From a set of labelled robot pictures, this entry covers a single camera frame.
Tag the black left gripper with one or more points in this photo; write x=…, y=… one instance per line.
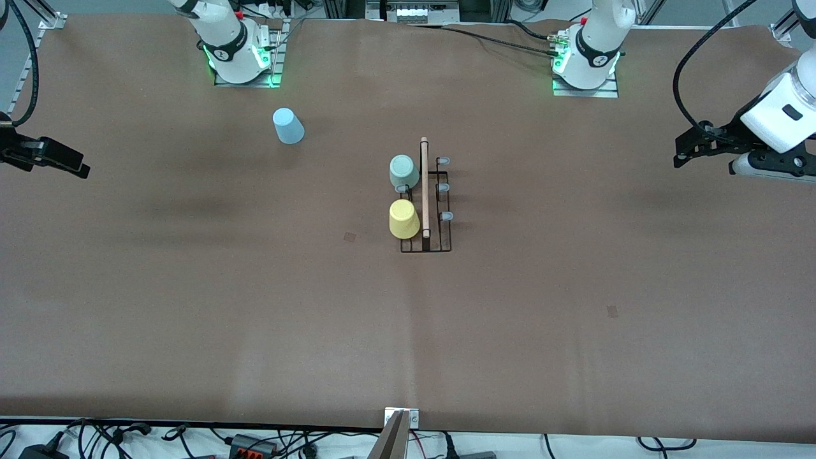
x=728, y=134

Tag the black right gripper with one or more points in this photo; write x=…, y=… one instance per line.
x=14, y=153

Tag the pale green plastic cup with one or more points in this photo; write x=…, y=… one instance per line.
x=403, y=171

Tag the yellow plastic cup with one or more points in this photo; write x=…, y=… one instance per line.
x=403, y=220

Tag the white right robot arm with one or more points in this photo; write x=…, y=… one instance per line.
x=223, y=32

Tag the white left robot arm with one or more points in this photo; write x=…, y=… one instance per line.
x=599, y=38

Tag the light blue plastic cup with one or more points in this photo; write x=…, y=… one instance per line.
x=288, y=127

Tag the black power adapter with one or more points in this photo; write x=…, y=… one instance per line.
x=41, y=451

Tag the white power strip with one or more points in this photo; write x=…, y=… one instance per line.
x=408, y=11

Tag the black box orange terminals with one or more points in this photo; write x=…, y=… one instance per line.
x=245, y=444

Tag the brown table cover mat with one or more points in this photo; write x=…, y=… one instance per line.
x=382, y=331

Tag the slotted aluminium side rail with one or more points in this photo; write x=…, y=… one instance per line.
x=22, y=76

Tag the left arm aluminium base plate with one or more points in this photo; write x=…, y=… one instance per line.
x=586, y=93

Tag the aluminium frame profile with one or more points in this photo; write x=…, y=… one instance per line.
x=51, y=19
x=783, y=30

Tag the right arm aluminium base plate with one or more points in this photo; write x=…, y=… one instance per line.
x=278, y=44

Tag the small aluminium bracket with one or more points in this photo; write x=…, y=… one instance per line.
x=413, y=417

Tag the metal frame bracket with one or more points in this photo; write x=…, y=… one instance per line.
x=392, y=441

